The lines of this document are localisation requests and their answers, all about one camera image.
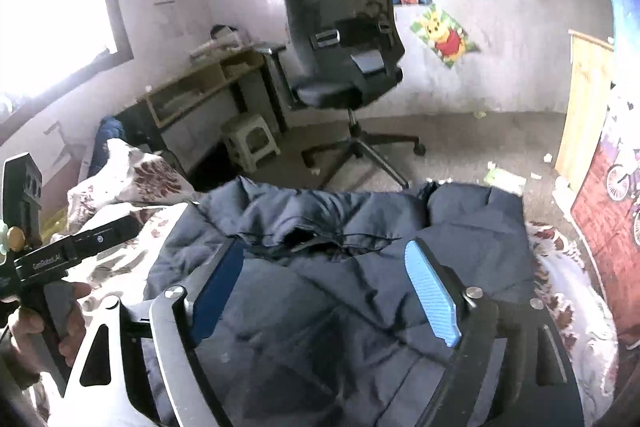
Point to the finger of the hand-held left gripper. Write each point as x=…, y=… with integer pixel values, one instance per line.
x=100, y=234
x=22, y=187

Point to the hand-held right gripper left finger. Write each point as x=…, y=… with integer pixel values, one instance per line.
x=215, y=292

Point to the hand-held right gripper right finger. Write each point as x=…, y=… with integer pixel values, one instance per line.
x=432, y=292

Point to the dark navy padded jacket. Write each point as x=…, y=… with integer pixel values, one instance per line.
x=320, y=307

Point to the person's left hand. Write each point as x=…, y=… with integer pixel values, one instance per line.
x=25, y=342

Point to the floral satin blanket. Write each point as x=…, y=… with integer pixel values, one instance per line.
x=130, y=177

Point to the white green packet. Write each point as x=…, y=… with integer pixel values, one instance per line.
x=505, y=178

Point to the pale plastic stool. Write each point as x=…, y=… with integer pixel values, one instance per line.
x=250, y=132

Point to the wooden desk with shelves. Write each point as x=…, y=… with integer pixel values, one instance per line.
x=200, y=77

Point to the stack of papers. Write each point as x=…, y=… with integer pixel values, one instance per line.
x=217, y=47

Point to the dark bag on desk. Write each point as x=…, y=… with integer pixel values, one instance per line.
x=222, y=31

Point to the pale wooden board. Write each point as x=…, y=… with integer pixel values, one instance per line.
x=585, y=107

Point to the yellow bear poster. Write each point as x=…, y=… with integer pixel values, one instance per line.
x=445, y=37

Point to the window with brown frame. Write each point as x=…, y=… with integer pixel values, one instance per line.
x=50, y=7

